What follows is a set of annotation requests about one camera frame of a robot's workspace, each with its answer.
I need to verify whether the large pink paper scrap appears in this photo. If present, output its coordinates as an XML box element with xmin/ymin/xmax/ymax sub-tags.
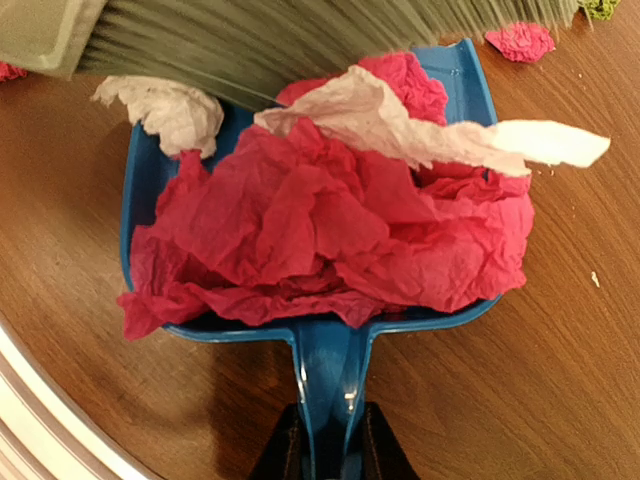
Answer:
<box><xmin>117</xmin><ymin>49</ymin><xmax>536</xmax><ymax>342</ymax></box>

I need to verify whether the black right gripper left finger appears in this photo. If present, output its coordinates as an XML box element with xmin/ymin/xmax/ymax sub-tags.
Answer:
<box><xmin>248</xmin><ymin>404</ymin><xmax>306</xmax><ymax>480</ymax></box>

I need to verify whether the green paper scrap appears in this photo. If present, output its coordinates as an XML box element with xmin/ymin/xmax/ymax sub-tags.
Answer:
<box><xmin>579</xmin><ymin>0</ymin><xmax>620</xmax><ymax>21</ymax></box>

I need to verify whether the small pink paper ball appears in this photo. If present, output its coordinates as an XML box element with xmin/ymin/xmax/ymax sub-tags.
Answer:
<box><xmin>485</xmin><ymin>22</ymin><xmax>555</xmax><ymax>63</ymax></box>

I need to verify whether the white paper scrap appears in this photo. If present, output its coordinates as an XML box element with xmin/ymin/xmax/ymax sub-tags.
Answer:
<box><xmin>254</xmin><ymin>66</ymin><xmax>611</xmax><ymax>177</ymax></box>
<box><xmin>91</xmin><ymin>76</ymin><xmax>224</xmax><ymax>158</ymax></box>

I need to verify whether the mint green hand brush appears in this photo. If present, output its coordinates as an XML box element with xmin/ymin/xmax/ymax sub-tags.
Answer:
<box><xmin>1</xmin><ymin>0</ymin><xmax>579</xmax><ymax>111</ymax></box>

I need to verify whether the blue plastic dustpan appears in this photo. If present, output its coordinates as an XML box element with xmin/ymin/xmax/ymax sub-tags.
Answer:
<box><xmin>120</xmin><ymin>39</ymin><xmax>497</xmax><ymax>479</ymax></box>

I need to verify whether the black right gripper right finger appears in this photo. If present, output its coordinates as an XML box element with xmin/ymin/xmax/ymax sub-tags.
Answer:
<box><xmin>362</xmin><ymin>402</ymin><xmax>419</xmax><ymax>480</ymax></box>

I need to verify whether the small pink scrap near front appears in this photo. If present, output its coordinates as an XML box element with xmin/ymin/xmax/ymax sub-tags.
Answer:
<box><xmin>0</xmin><ymin>62</ymin><xmax>28</xmax><ymax>83</ymax></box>

